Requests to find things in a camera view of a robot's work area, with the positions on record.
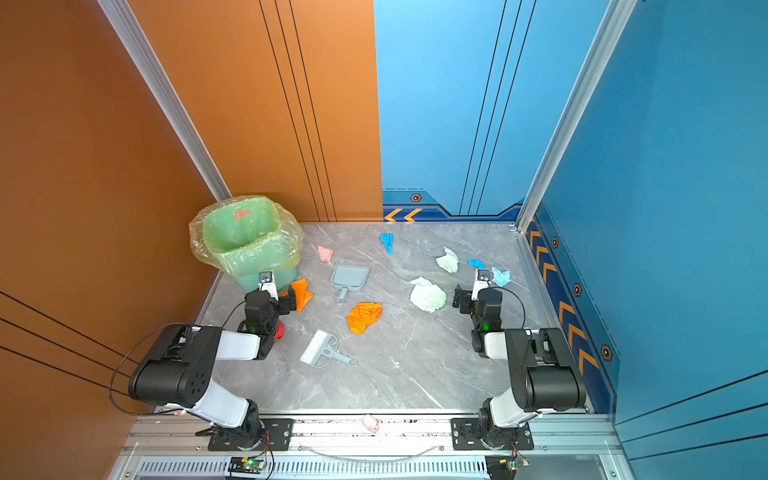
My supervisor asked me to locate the grey-blue hand brush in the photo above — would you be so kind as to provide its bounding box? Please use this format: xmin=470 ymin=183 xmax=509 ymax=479
xmin=300 ymin=330 xmax=358 ymax=369

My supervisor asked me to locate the grey-blue plastic dustpan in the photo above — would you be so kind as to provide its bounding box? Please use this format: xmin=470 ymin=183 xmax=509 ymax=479
xmin=331 ymin=264 xmax=370 ymax=304

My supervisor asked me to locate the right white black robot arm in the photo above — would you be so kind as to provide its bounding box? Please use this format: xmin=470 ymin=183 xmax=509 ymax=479
xmin=451 ymin=287 xmax=587 ymax=451

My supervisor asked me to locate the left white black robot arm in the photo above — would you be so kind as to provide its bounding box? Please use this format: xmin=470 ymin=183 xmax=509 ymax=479
xmin=129 ymin=288 xmax=298 ymax=451

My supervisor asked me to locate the large crumpled orange paper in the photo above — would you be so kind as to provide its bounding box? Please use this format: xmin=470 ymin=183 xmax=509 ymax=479
xmin=347 ymin=302 xmax=383 ymax=335

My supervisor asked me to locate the red crumpled paper scrap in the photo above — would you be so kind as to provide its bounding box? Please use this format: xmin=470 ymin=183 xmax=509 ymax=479
xmin=274 ymin=321 xmax=285 ymax=340

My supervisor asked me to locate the light blue paper scrap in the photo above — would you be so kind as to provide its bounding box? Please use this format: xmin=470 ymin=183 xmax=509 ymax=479
xmin=491 ymin=267 xmax=511 ymax=287

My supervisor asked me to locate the folded orange paper scrap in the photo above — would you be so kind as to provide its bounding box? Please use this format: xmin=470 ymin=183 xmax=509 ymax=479
xmin=291 ymin=279 xmax=314 ymax=313

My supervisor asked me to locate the small blue paper scrap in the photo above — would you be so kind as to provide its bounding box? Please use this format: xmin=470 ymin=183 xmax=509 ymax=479
xmin=468 ymin=259 xmax=486 ymax=270

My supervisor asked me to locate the large light green paper scrap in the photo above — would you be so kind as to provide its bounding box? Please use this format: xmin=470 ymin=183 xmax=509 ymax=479
xmin=409 ymin=277 xmax=447 ymax=313

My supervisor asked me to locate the small light green paper scrap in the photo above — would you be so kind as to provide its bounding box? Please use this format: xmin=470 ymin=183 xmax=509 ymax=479
xmin=436 ymin=247 xmax=460 ymax=274

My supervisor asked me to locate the green plastic trash bin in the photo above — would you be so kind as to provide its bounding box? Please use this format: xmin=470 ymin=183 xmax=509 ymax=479
xmin=202 ymin=197 xmax=299 ymax=294

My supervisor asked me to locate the clear yellow bin liner bag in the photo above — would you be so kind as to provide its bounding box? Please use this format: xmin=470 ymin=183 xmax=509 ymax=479
xmin=188 ymin=195 xmax=305 ymax=277

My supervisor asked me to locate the pink paper scrap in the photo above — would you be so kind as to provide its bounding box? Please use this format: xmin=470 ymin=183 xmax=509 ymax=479
xmin=317 ymin=245 xmax=334 ymax=263

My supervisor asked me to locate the blue paper scrap far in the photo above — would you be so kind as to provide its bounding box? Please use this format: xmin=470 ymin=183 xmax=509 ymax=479
xmin=379 ymin=233 xmax=394 ymax=255

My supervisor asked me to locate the left green circuit board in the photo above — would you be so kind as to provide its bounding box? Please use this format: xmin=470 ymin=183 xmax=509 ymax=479
xmin=225 ymin=456 xmax=269 ymax=479

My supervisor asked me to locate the green circuit board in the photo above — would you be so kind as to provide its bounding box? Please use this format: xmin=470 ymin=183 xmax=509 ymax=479
xmin=225 ymin=456 xmax=269 ymax=479
xmin=485 ymin=456 xmax=530 ymax=480

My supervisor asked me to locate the right green circuit board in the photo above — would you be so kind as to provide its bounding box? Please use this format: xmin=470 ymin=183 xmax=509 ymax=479
xmin=485 ymin=456 xmax=530 ymax=480

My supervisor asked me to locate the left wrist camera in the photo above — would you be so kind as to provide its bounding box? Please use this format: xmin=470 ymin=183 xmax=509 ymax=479
xmin=258 ymin=271 xmax=279 ymax=301

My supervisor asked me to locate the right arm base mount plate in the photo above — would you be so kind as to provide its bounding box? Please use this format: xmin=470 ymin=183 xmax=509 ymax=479
xmin=450 ymin=418 xmax=535 ymax=451

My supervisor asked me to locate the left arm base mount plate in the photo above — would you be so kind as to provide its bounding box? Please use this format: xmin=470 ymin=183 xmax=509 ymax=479
xmin=207 ymin=418 xmax=294 ymax=453

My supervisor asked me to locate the pink toy on rail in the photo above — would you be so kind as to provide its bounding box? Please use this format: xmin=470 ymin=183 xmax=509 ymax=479
xmin=361 ymin=414 xmax=381 ymax=434

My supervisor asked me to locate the aluminium front rail frame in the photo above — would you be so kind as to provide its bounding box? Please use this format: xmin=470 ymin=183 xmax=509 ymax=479
xmin=109 ymin=410 xmax=634 ymax=479

